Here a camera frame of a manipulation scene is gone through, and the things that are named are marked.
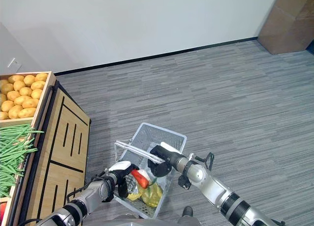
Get white wall socket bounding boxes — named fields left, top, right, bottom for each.
left=7, top=57, right=22, bottom=70

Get wooden display stand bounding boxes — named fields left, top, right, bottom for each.
left=12, top=80, right=92, bottom=226

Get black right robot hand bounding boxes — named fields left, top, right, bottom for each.
left=147, top=141, right=183, bottom=178

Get wooden green bean crate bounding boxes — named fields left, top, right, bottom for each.
left=0, top=122, right=42, bottom=205

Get brown cardboard box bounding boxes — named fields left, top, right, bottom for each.
left=257, top=0, right=314, bottom=56

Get grey plastic shopping basket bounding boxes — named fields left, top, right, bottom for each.
left=113, top=122, right=188, bottom=220

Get wooden potato crate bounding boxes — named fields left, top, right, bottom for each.
left=0, top=71, right=56, bottom=128

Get orange carrot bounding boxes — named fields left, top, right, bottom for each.
left=131, top=170, right=151, bottom=189

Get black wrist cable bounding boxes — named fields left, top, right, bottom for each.
left=65, top=170, right=110, bottom=205
left=188, top=151, right=215, bottom=169

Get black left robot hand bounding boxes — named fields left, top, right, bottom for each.
left=109, top=161, right=141, bottom=199

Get black baseboard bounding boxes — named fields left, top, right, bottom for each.
left=52, top=37, right=260, bottom=75

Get yellow vegetable in plastic bag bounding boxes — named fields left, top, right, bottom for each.
left=140, top=182, right=164, bottom=208

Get green bean pile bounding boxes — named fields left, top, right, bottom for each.
left=0, top=124, right=45, bottom=198

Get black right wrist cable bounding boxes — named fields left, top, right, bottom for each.
left=188, top=151, right=215, bottom=169

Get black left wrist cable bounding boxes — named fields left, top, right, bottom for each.
left=65, top=170, right=110, bottom=205

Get dark robot foot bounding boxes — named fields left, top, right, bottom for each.
left=182, top=206, right=195, bottom=218

